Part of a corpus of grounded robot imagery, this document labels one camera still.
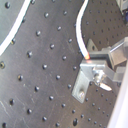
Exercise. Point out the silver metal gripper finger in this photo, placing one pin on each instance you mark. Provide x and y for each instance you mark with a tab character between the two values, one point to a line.
113	57

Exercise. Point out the white edge strip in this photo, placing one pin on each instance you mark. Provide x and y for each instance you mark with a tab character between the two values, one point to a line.
15	27

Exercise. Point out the metal cable clip bracket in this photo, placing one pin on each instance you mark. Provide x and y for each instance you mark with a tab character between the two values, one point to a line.
92	70

